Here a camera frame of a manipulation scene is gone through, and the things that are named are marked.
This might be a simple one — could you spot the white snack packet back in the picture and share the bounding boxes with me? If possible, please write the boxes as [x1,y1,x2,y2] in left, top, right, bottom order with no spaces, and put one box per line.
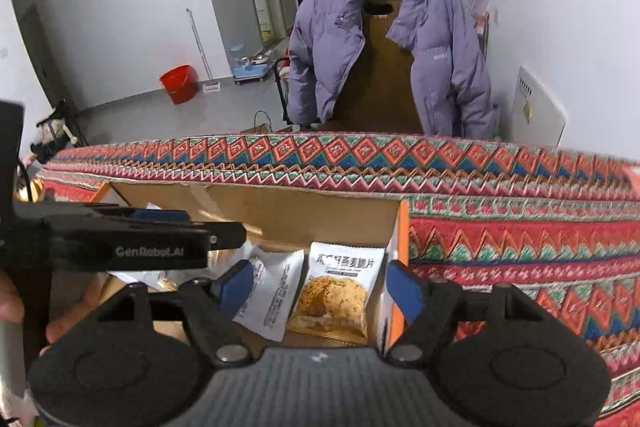
[233,246,305,343]

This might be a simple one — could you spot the white cracker snack packet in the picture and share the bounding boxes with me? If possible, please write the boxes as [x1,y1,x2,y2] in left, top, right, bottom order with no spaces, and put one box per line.
[286,242,385,345]

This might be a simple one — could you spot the person left hand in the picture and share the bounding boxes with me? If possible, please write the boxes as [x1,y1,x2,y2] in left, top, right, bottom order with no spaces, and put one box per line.
[1,271,110,345]

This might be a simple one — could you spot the red cardboard box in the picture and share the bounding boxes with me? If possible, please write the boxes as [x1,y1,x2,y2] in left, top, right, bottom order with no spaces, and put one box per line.
[89,180,411,358]

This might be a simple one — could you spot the red bucket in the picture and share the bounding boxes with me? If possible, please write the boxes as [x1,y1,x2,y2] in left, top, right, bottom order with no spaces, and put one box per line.
[160,64,198,105]

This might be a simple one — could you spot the patterned red tablecloth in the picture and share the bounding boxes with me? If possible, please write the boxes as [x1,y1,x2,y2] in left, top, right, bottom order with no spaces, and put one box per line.
[41,132,639,426]

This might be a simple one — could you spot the wooden chair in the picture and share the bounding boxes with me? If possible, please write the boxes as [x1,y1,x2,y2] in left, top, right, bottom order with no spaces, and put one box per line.
[320,0,422,134]

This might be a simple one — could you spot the purple puffer jacket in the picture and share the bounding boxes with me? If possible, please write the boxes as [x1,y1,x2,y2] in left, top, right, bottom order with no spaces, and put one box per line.
[288,0,495,140]

